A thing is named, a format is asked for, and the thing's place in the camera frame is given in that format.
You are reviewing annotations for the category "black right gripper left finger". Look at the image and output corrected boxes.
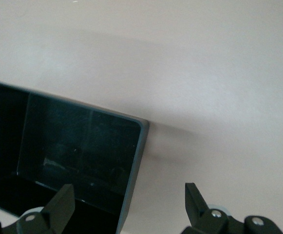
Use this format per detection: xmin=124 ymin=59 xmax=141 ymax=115
xmin=1 ymin=184 xmax=76 ymax=234

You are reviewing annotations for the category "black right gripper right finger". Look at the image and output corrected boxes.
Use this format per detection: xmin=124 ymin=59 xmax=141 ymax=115
xmin=182 ymin=182 xmax=231 ymax=234

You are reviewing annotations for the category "black plastic box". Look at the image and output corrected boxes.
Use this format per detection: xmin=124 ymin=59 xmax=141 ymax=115
xmin=0 ymin=79 xmax=150 ymax=234

